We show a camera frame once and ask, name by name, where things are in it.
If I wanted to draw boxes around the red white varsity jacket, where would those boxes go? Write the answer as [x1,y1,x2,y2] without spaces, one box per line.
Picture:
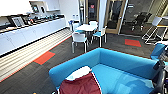
[58,65,103,94]

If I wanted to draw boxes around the white dining table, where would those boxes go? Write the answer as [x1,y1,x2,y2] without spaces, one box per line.
[75,23,98,44]

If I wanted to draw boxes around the white chair blue seat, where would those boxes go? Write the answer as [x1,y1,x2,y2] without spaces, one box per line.
[91,26,108,48]
[67,20,84,35]

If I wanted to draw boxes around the wooden framed glass door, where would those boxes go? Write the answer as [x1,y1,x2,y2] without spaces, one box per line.
[84,0,101,25]
[104,0,128,35]

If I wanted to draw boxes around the blue sofa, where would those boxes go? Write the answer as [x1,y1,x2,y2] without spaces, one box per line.
[48,47,162,94]

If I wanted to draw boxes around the white kitchen counter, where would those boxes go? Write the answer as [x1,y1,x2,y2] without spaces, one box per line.
[0,17,68,56]

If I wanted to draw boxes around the black office chair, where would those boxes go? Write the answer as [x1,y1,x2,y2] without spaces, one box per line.
[131,12,152,32]

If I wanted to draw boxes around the black microwave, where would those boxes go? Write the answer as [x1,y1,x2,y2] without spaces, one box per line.
[9,15,27,29]

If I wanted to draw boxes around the blue armchair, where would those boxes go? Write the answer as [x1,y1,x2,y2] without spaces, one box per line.
[149,43,168,63]

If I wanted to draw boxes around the white upper cabinets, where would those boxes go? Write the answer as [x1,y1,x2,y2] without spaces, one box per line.
[0,0,61,18]

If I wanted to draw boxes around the white high table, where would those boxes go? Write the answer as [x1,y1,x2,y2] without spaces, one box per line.
[143,15,168,45]

